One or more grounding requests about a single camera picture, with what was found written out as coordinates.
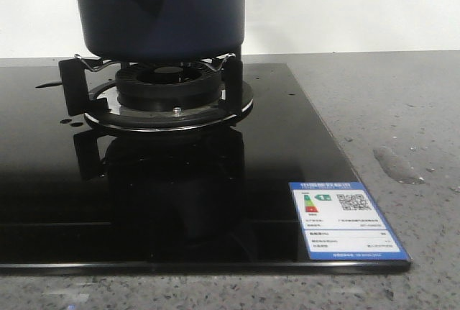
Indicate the right black gas burner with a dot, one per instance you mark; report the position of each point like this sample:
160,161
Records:
158,97

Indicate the blue energy label sticker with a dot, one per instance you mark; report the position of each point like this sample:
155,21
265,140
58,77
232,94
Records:
340,221

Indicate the black glass gas cooktop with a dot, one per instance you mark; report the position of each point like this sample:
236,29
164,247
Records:
80,200

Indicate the blue saucepan with handle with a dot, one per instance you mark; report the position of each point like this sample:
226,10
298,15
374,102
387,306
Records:
148,30

